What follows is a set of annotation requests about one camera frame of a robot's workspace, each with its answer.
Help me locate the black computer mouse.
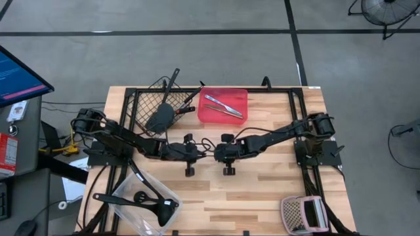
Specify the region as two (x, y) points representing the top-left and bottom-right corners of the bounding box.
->
(12, 220), (37, 236)

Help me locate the silver table knife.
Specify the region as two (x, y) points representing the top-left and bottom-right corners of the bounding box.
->
(203, 94), (244, 117)

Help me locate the white id badge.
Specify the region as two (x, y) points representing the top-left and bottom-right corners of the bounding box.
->
(6, 100), (30, 124)

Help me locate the black metal table frame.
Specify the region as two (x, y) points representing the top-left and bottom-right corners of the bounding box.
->
(77, 85), (360, 236)

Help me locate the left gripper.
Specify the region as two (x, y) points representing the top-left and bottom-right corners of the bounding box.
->
(165, 133), (207, 178)

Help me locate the pink perforated plastic basket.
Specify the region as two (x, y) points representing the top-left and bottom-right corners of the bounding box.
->
(280, 195), (330, 235)

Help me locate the black floor fan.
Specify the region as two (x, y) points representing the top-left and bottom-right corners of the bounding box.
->
(347, 0), (420, 41)

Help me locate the black wire basket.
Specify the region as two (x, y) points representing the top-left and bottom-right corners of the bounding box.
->
(126, 75), (192, 140)

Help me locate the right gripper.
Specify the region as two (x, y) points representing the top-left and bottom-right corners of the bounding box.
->
(209, 133), (246, 176)

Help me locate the computer monitor blue screen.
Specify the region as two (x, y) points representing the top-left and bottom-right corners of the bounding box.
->
(0, 45), (55, 108)

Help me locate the yellow cable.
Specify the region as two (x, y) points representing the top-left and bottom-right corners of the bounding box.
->
(38, 126), (80, 157)

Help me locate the black ladle thick handle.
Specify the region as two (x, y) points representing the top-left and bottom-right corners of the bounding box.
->
(93, 192), (177, 227)

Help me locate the white sheet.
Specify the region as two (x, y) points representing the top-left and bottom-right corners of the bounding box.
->
(61, 156), (90, 204)

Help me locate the round black spatula red button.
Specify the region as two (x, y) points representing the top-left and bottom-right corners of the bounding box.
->
(145, 102), (197, 134)

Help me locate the black keyboard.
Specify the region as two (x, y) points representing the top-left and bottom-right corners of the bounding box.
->
(0, 182), (11, 221)

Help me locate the pink plastic bin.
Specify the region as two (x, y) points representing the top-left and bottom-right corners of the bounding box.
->
(197, 87), (249, 125)

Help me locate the square black spatula steel handle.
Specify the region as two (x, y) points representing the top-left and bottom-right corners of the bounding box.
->
(178, 85), (206, 108)

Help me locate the clear plastic container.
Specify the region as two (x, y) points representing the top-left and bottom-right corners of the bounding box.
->
(108, 168), (183, 236)

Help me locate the grey cabinet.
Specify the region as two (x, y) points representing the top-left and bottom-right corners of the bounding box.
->
(0, 95), (44, 180)

